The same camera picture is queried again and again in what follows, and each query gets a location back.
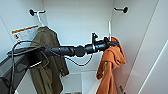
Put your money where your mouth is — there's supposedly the white wardrobe door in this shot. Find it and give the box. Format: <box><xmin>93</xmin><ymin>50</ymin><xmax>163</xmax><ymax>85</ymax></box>
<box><xmin>124</xmin><ymin>0</ymin><xmax>168</xmax><ymax>94</ymax></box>

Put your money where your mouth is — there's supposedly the white clothes hanger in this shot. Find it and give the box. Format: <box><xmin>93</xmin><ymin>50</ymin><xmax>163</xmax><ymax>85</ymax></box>
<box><xmin>35</xmin><ymin>10</ymin><xmax>47</xmax><ymax>29</ymax></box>
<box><xmin>106</xmin><ymin>20</ymin><xmax>115</xmax><ymax>48</ymax></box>

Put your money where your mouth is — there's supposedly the olive green jacket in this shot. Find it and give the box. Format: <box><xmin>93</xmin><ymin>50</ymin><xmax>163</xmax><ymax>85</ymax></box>
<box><xmin>29</xmin><ymin>26</ymin><xmax>71</xmax><ymax>94</ymax></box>

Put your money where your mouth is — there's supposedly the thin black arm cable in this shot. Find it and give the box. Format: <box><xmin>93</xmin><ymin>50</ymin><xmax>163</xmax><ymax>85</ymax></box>
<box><xmin>62</xmin><ymin>53</ymin><xmax>94</xmax><ymax>68</ymax></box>

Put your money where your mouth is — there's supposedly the black wardrobe hook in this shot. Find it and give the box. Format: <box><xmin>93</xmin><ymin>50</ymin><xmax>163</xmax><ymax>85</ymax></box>
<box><xmin>113</xmin><ymin>6</ymin><xmax>130</xmax><ymax>15</ymax></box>
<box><xmin>28</xmin><ymin>8</ymin><xmax>47</xmax><ymax>17</ymax></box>

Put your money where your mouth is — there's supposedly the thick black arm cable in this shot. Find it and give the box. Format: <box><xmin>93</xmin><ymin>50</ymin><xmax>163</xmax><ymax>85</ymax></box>
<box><xmin>6</xmin><ymin>39</ymin><xmax>50</xmax><ymax>94</ymax></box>

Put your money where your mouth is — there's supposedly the white wardrobe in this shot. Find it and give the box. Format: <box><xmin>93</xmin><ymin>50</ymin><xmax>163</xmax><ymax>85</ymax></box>
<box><xmin>0</xmin><ymin>0</ymin><xmax>158</xmax><ymax>94</ymax></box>

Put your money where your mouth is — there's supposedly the white sticker with orange bar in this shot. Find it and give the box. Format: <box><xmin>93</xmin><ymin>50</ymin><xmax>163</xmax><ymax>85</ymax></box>
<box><xmin>11</xmin><ymin>24</ymin><xmax>40</xmax><ymax>42</ymax></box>

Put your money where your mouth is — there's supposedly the dark door hinge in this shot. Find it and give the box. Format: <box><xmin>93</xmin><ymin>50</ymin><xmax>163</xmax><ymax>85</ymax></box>
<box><xmin>117</xmin><ymin>85</ymin><xmax>125</xmax><ymax>94</ymax></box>

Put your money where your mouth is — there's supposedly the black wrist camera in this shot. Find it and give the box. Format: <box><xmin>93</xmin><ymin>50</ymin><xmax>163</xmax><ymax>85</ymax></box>
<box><xmin>90</xmin><ymin>31</ymin><xmax>99</xmax><ymax>45</ymax></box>

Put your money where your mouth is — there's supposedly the orange hoodie with white print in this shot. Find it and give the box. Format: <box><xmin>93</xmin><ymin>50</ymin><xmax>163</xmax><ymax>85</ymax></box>
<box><xmin>95</xmin><ymin>44</ymin><xmax>127</xmax><ymax>94</ymax></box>

